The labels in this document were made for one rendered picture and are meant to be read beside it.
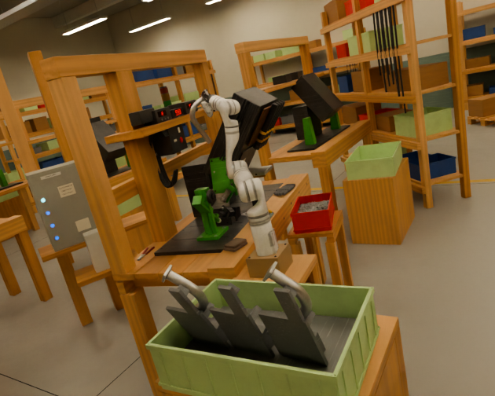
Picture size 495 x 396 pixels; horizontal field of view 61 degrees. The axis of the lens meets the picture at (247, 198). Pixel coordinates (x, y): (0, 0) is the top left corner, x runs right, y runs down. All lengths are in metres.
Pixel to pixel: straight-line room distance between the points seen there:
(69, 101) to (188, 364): 1.27
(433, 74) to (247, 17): 8.47
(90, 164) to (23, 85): 11.53
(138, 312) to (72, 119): 1.01
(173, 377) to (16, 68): 12.57
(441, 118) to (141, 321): 3.56
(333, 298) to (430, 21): 9.76
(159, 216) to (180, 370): 1.24
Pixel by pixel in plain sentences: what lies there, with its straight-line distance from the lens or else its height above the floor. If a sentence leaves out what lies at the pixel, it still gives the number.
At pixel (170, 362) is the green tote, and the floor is 0.90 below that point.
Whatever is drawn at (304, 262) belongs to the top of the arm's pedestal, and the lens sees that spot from 1.90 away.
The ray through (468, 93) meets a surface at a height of 0.35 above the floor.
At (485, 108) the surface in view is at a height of 0.28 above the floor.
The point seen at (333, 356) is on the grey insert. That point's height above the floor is 0.85.
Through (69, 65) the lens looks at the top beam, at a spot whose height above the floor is 1.90.
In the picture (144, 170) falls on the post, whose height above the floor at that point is 1.32.
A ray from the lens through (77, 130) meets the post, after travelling 2.07.
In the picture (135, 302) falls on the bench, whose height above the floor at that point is 0.72.
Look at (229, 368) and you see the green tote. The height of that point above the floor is 0.92.
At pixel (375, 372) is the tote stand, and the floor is 0.79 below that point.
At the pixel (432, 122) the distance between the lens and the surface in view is 4.69.
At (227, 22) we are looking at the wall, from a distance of 12.85.
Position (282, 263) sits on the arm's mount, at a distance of 1.80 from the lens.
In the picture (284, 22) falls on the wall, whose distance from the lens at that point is 11.97.
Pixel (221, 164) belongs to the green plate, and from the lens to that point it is 2.45.
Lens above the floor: 1.67
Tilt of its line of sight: 16 degrees down
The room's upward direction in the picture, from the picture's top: 13 degrees counter-clockwise
